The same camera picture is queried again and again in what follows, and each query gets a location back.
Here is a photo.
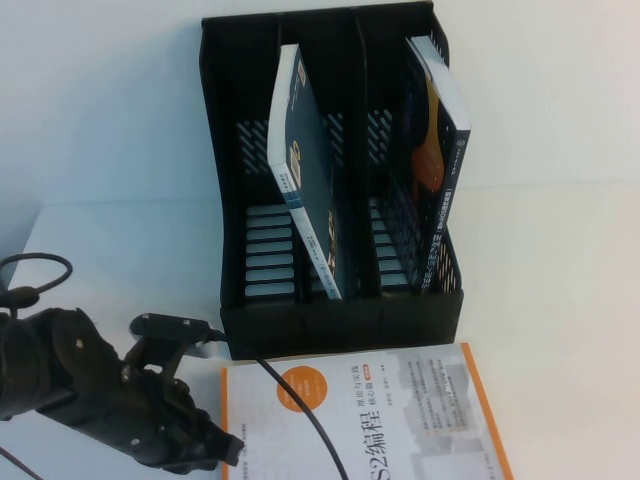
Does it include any black book with orange picture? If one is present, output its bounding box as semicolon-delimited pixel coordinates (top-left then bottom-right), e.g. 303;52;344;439
403;35;474;296

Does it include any white orange ROS2 book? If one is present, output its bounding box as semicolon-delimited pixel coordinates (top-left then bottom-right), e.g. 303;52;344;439
219;341;516;480

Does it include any black looped cable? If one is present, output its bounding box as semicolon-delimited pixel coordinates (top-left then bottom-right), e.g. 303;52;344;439
0;252;71;311

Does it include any black camera cable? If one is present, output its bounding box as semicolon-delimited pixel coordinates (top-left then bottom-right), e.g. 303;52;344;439
207;327;349;480

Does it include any black plastic book stand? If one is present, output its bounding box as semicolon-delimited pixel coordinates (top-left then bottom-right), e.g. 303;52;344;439
198;2;466;361

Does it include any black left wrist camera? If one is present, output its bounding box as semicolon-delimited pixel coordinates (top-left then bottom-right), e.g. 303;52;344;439
128;312;211;381

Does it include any thin black cable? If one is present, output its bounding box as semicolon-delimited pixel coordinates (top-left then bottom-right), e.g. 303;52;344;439
0;444;31;480

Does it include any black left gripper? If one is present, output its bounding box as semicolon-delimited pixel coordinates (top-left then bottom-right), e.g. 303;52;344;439
39;367;246;475

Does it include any dark blue book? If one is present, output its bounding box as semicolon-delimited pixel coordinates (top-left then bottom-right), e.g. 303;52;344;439
266;43;361;302

